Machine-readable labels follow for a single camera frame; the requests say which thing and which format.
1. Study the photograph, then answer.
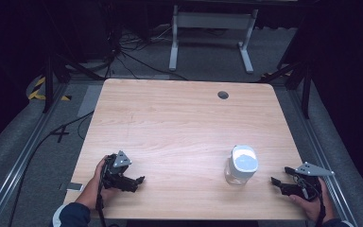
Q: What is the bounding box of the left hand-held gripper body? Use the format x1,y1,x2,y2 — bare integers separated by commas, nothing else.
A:
101,149,140,194

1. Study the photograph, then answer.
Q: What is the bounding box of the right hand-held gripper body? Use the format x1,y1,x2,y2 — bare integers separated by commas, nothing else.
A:
280,161,336,203

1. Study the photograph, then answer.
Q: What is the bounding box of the clear jar with white lid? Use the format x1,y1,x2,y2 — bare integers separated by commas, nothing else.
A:
223,144,260,185

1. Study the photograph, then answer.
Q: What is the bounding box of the person's left hand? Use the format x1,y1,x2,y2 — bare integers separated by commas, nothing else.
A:
92,155,121,206

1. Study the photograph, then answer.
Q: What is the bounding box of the person's right hand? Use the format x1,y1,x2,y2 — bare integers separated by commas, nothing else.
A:
288,177,336,224

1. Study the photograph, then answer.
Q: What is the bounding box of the grey tape patch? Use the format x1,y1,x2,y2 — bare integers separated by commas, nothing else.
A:
65,182,85,192

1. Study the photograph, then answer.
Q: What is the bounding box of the black cross tape mark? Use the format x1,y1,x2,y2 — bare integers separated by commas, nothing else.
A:
50,125,71,144

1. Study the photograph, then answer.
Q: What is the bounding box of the black tripod stand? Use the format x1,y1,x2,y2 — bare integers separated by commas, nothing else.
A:
42,53,106,114
258,60,314,120

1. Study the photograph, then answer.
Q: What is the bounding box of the yellow and black floor tape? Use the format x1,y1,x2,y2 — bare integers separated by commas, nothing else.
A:
27,76,73,102

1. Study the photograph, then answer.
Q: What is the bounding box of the white metal stand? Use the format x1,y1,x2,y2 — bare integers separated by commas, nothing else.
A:
168,4,260,75

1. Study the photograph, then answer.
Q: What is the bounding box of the right hand-held gripper cable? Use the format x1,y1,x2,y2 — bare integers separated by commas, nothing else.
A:
292,174,328,227

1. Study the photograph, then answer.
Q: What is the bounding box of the hand-held gripper cable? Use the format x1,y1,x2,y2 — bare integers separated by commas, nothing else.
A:
95,157,109,227
292,174,328,227

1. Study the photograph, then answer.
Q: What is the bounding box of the aluminium floor rail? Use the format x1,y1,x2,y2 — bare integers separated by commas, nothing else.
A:
0,82,68,227
287,89,358,227

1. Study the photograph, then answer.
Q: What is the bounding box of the left hand-held gripper cable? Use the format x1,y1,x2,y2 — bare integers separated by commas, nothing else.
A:
95,157,109,227

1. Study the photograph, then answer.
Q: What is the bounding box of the long black floor cable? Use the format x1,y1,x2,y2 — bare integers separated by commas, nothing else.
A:
9,110,95,227

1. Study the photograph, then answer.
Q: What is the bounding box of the bundle of black floor cables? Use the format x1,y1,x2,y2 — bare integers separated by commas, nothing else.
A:
102,18,190,81

